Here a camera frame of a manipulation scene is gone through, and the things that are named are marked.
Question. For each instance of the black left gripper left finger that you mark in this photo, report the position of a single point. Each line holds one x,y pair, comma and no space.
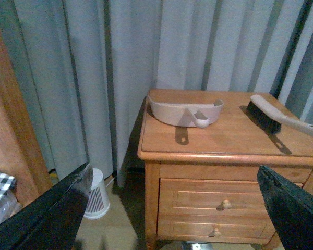
52,220

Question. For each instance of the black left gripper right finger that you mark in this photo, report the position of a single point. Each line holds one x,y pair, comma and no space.
289,207

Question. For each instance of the beige hand brush black bristles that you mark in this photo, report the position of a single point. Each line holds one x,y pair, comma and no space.
271,119

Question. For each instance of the beige plastic dustpan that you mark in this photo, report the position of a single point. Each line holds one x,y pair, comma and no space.
186,115

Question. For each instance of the small white space heater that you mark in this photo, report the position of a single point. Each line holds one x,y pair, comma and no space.
98,203

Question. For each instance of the wooden bed headboard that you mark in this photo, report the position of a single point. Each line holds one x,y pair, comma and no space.
20,154

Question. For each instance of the lower drawer with knob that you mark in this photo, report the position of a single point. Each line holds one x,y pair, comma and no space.
224,227

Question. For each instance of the drawer with knob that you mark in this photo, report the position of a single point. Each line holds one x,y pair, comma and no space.
224,227
210,197

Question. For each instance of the wooden nightstand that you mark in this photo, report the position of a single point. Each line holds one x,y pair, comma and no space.
231,149

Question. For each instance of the upper drawer with knob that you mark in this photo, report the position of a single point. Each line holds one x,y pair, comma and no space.
210,197

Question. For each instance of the light blue curtain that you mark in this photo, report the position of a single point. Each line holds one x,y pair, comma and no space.
84,67

